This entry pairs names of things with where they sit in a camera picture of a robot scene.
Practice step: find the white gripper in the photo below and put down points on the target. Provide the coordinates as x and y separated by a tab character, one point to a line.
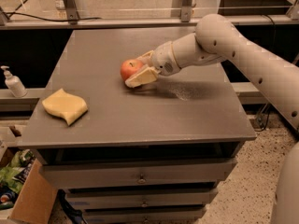
163	60

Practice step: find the red apple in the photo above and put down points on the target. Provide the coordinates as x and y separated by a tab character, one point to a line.
129	67

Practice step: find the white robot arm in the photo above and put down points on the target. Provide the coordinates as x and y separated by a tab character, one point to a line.
215	39

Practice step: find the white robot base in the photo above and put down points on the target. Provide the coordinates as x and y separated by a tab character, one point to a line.
286	203

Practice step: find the yellow sponge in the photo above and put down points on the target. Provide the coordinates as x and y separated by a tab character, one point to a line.
64	105

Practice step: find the grey drawer cabinet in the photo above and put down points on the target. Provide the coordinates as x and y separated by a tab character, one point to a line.
194	114

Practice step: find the top grey drawer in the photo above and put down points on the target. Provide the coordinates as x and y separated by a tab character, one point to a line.
129	174

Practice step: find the grey drawer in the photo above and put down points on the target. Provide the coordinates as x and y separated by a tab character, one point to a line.
145	215
129	174
143	198

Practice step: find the white pump dispenser bottle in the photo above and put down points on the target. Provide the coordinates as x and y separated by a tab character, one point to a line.
13	83

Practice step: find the middle grey drawer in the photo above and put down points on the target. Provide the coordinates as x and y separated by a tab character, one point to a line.
143	198

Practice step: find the bottom grey drawer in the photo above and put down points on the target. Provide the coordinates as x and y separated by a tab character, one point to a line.
145	215

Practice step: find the colourful snack bags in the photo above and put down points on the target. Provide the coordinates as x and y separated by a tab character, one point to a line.
13	177

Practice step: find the cardboard box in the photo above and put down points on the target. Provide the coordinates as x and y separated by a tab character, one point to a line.
37	197

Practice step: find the metal rail frame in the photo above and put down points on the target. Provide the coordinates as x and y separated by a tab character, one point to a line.
77	14

